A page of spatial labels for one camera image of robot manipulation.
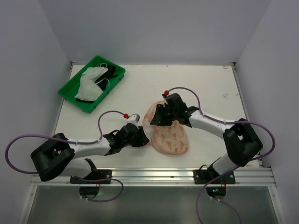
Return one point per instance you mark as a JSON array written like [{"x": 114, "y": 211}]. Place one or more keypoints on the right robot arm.
[{"x": 241, "y": 141}]

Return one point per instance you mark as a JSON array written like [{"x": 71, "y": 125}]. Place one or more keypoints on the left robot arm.
[{"x": 54, "y": 156}]

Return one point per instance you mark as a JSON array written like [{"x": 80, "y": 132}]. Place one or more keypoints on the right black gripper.
[{"x": 158, "y": 115}]

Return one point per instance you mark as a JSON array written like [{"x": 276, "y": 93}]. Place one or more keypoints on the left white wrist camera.
[{"x": 134, "y": 119}]

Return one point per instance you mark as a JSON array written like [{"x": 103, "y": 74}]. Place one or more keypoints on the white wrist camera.
[
  {"x": 165, "y": 97},
  {"x": 134, "y": 119}
]

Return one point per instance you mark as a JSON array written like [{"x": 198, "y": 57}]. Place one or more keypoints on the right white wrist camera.
[{"x": 165, "y": 97}]

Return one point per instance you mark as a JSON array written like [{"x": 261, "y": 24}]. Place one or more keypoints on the green plastic tray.
[{"x": 92, "y": 83}]

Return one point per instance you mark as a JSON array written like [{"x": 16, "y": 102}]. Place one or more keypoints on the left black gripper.
[{"x": 142, "y": 136}]

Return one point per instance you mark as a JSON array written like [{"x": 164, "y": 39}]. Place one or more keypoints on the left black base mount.
[{"x": 100, "y": 174}]

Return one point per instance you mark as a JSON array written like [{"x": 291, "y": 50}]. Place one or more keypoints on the black bra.
[{"x": 109, "y": 73}]

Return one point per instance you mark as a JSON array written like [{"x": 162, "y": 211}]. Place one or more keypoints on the light green bra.
[{"x": 90, "y": 81}]

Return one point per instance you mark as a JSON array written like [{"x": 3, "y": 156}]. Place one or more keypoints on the aluminium mounting rail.
[{"x": 185, "y": 177}]

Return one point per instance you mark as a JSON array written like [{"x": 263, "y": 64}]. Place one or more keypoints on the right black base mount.
[{"x": 202, "y": 173}]

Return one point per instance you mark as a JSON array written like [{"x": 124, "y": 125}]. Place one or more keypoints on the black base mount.
[
  {"x": 100, "y": 174},
  {"x": 202, "y": 173}
]

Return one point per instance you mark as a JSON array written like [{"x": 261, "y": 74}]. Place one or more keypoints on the floral mesh laundry bag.
[{"x": 165, "y": 139}]

